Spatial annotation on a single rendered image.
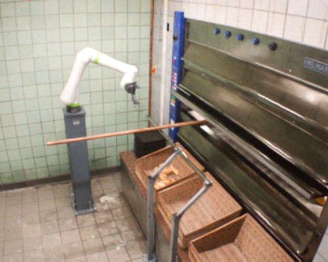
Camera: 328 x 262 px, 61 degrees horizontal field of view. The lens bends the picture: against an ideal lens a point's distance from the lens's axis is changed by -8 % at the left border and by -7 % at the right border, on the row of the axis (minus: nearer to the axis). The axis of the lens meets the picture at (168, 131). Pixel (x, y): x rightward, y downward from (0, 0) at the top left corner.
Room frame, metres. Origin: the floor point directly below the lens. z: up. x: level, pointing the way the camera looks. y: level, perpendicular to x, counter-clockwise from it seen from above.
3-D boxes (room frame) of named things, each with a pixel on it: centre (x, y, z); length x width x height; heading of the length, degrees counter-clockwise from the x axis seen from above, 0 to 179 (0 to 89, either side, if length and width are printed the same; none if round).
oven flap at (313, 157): (2.04, -0.49, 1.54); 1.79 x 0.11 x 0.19; 24
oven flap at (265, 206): (2.04, -0.49, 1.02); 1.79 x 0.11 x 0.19; 24
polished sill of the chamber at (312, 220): (2.05, -0.52, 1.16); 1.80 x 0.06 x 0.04; 24
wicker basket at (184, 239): (1.92, -0.25, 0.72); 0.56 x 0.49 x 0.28; 23
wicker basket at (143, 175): (2.46, -0.01, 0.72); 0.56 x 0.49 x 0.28; 25
